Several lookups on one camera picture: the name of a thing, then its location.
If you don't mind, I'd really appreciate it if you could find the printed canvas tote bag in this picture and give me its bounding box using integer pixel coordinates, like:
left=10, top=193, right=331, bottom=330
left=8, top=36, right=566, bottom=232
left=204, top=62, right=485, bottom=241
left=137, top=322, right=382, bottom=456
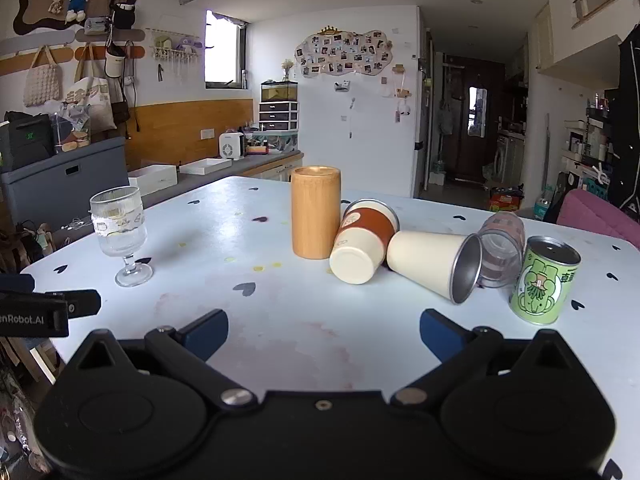
left=69, top=44, right=117, bottom=132

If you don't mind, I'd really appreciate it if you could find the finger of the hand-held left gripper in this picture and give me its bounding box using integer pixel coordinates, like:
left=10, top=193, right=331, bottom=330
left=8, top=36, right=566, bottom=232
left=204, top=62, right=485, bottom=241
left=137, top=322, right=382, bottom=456
left=60, top=289, right=102, bottom=320

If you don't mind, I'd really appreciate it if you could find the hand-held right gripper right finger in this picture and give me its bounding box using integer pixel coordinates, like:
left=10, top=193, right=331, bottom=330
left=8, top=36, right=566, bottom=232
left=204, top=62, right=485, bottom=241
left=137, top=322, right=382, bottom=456
left=391, top=308, right=577, bottom=407

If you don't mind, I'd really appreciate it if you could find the clear pink-tinted glass cup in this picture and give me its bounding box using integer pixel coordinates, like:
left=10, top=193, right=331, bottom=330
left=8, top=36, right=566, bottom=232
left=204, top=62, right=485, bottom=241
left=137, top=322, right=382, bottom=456
left=476, top=211, right=527, bottom=290

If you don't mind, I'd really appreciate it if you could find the bamboo cup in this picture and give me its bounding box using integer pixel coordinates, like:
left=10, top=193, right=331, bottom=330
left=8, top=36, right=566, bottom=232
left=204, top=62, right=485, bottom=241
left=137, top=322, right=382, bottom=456
left=290, top=165, right=343, bottom=261

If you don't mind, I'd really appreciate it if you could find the clear storage box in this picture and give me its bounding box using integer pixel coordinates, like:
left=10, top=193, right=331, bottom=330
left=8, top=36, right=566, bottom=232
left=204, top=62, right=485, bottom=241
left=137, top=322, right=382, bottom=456
left=249, top=130, right=300, bottom=154

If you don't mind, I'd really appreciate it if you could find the window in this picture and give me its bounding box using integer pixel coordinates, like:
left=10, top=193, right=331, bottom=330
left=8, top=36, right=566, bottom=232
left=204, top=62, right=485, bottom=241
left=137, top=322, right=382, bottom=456
left=204, top=8, right=248, bottom=90

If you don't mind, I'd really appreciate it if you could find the dark wooden door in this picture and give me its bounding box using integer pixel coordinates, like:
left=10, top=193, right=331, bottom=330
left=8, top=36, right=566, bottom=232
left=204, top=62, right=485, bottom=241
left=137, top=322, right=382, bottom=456
left=450, top=56, right=506, bottom=182

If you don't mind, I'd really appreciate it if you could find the grey kitchen counter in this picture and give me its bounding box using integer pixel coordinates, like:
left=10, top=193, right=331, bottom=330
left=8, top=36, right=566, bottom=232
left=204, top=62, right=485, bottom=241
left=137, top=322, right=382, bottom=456
left=125, top=148, right=305, bottom=196

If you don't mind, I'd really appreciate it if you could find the white small appliance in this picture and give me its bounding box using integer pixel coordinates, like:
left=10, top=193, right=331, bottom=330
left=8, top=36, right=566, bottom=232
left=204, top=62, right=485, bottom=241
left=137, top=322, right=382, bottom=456
left=218, top=132, right=245, bottom=161

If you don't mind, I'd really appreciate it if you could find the black bag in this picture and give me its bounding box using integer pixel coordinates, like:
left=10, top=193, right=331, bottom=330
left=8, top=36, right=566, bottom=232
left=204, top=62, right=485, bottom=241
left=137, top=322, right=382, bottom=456
left=0, top=111, right=56, bottom=171

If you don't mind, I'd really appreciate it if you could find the white tray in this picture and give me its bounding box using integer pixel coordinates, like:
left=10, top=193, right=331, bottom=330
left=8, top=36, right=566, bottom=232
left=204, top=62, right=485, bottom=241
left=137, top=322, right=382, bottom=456
left=127, top=163, right=179, bottom=197
left=178, top=157, right=234, bottom=176

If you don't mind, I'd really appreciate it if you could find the blue plush toy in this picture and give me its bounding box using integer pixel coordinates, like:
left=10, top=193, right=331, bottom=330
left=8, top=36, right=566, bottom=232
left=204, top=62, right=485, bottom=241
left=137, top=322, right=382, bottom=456
left=64, top=0, right=91, bottom=24

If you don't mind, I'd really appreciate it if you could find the cloud-shaped photo board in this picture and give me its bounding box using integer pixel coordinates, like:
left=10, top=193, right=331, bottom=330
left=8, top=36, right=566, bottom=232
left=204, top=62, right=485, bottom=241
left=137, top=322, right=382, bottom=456
left=293, top=25, right=396, bottom=79

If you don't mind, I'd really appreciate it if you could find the cream metal cup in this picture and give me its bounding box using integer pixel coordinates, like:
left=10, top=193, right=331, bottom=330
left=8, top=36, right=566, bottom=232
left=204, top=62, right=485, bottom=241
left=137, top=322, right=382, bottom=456
left=386, top=229, right=484, bottom=305

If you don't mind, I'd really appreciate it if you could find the red box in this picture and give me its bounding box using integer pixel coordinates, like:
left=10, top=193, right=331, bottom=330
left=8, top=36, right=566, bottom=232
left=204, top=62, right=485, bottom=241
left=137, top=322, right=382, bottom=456
left=487, top=193, right=524, bottom=213

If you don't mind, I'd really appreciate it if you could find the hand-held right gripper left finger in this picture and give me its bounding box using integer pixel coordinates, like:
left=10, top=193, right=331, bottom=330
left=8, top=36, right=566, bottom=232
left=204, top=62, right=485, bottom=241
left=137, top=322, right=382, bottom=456
left=75, top=308, right=257, bottom=409

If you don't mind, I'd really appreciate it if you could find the grey storage box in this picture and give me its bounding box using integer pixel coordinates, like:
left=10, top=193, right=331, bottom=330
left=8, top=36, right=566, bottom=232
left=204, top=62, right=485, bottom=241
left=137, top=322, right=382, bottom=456
left=0, top=135, right=130, bottom=233

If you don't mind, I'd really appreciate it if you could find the black hanging garment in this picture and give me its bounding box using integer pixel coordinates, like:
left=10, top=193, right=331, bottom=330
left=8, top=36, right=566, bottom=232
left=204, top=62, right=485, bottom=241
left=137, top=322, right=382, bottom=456
left=611, top=24, right=640, bottom=212

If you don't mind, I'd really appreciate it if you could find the cream crochet bag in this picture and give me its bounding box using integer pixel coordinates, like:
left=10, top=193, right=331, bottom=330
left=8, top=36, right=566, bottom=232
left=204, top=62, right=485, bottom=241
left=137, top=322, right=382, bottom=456
left=23, top=45, right=64, bottom=108

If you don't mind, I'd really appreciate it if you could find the clear stemmed glass goblet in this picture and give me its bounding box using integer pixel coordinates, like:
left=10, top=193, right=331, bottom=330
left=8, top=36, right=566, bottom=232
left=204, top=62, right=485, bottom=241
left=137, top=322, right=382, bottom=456
left=89, top=186, right=154, bottom=289

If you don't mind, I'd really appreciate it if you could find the pink chair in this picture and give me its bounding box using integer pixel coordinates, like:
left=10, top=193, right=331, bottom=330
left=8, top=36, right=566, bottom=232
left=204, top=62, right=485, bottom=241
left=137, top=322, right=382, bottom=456
left=556, top=188, right=640, bottom=252

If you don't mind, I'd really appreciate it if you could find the paper cup with brown sleeve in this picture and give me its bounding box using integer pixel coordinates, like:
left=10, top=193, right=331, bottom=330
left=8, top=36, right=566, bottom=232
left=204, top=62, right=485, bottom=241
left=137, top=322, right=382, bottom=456
left=328, top=198, right=400, bottom=285

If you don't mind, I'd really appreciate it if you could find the green printed can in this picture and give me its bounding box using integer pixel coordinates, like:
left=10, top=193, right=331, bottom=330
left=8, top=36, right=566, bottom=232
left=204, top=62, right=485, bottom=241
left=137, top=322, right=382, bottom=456
left=508, top=235, right=582, bottom=325

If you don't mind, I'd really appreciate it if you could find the fish tank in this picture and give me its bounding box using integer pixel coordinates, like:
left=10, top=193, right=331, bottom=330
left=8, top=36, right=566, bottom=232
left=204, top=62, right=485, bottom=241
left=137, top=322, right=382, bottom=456
left=260, top=79, right=300, bottom=104

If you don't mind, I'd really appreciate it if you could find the white wall rack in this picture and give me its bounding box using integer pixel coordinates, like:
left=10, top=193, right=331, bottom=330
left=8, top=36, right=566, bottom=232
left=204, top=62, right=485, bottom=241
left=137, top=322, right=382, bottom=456
left=149, top=29, right=204, bottom=62

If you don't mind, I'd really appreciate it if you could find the small drawer unit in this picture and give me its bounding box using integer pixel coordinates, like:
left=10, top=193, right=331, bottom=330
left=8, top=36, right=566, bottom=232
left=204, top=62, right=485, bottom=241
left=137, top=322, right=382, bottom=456
left=258, top=101, right=300, bottom=132

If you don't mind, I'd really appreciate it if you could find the black hanging pouch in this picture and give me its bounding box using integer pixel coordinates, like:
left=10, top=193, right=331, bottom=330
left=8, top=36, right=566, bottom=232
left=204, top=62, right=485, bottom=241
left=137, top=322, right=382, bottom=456
left=108, top=3, right=137, bottom=30

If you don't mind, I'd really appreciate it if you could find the white storage shelf rack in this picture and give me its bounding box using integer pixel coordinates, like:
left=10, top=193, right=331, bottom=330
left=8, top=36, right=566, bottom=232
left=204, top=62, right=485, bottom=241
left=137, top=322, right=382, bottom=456
left=561, top=104, right=614, bottom=167

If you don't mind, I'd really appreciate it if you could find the washing machine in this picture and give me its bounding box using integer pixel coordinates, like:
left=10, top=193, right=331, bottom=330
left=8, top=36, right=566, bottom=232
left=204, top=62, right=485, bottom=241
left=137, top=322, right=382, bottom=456
left=492, top=132, right=526, bottom=187

